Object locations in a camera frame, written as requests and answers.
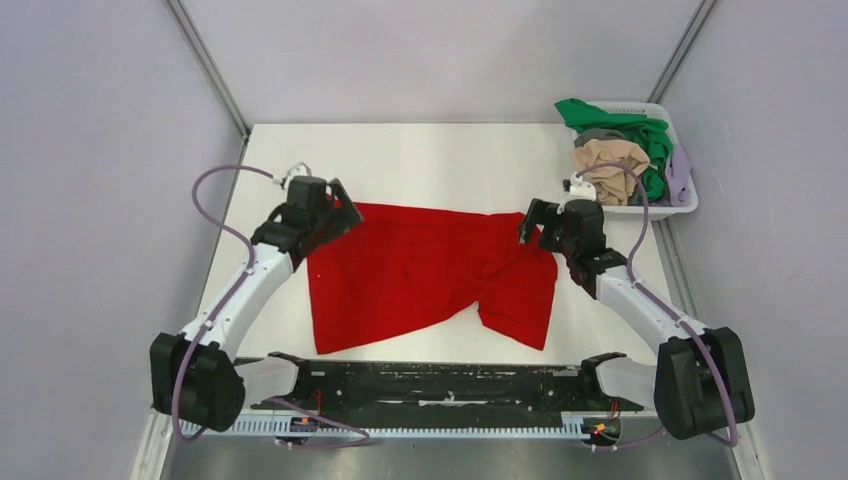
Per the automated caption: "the red t shirt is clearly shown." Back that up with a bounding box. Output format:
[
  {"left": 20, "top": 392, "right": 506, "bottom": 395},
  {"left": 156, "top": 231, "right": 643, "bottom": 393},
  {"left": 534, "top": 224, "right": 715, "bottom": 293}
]
[{"left": 306, "top": 203, "right": 558, "bottom": 354}]

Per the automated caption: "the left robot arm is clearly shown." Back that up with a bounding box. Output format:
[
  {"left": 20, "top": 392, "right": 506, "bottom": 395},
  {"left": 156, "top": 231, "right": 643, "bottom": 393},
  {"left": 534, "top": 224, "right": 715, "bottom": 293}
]
[{"left": 149, "top": 175, "right": 363, "bottom": 441}]

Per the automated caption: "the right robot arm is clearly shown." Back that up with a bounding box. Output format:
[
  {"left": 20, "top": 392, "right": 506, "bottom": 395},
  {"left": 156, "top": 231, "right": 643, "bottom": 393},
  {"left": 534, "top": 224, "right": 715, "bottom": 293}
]
[{"left": 518, "top": 199, "right": 755, "bottom": 448}]

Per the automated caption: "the beige t shirt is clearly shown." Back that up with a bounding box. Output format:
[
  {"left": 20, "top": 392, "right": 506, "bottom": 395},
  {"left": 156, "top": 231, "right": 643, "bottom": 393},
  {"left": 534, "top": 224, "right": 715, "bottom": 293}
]
[{"left": 570, "top": 139, "right": 650, "bottom": 206}]

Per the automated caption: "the grey t shirt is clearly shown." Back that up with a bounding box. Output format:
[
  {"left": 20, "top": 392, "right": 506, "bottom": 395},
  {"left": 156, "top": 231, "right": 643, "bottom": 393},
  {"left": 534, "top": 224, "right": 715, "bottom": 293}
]
[{"left": 574, "top": 128, "right": 627, "bottom": 148}]

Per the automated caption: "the lilac t shirt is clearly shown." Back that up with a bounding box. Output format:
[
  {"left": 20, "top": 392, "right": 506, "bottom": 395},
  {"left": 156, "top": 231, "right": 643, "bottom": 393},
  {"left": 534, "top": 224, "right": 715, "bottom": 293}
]
[{"left": 664, "top": 144, "right": 692, "bottom": 207}]

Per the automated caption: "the green t shirt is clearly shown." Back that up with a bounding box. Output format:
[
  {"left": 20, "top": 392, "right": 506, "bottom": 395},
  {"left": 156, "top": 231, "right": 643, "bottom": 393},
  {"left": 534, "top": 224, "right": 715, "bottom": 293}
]
[{"left": 554, "top": 98, "right": 673, "bottom": 202}]

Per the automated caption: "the white plastic basket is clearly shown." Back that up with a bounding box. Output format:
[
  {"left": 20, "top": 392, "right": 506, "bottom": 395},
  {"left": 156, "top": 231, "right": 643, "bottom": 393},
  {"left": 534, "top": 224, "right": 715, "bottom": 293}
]
[{"left": 587, "top": 100, "right": 699, "bottom": 221}]

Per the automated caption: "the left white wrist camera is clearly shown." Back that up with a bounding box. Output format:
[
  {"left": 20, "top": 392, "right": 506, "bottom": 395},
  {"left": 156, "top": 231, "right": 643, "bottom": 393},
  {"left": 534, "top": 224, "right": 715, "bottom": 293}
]
[{"left": 272, "top": 162, "right": 312, "bottom": 190}]

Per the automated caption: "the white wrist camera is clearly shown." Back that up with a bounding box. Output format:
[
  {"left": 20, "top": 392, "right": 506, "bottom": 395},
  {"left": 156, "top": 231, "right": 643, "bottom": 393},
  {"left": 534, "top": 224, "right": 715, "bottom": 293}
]
[
  {"left": 563, "top": 174, "right": 597, "bottom": 203},
  {"left": 272, "top": 162, "right": 312, "bottom": 190}
]

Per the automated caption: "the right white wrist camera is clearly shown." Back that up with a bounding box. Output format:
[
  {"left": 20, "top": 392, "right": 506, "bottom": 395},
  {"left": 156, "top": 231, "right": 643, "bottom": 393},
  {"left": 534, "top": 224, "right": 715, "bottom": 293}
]
[{"left": 563, "top": 174, "right": 597, "bottom": 203}]

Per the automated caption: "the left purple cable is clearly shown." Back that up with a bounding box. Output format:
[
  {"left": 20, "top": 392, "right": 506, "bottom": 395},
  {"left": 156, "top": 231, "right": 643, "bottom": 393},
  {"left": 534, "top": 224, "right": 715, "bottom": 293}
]
[{"left": 170, "top": 165, "right": 293, "bottom": 444}]

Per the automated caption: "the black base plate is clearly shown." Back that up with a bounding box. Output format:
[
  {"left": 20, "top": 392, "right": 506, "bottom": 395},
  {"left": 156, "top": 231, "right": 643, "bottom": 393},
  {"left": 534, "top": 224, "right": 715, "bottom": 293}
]
[{"left": 286, "top": 360, "right": 643, "bottom": 429}]

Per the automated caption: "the white slotted cable duct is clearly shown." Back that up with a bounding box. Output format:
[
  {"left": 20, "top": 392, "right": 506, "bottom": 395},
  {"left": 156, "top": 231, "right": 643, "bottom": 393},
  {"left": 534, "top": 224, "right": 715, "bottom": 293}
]
[{"left": 222, "top": 412, "right": 600, "bottom": 441}]

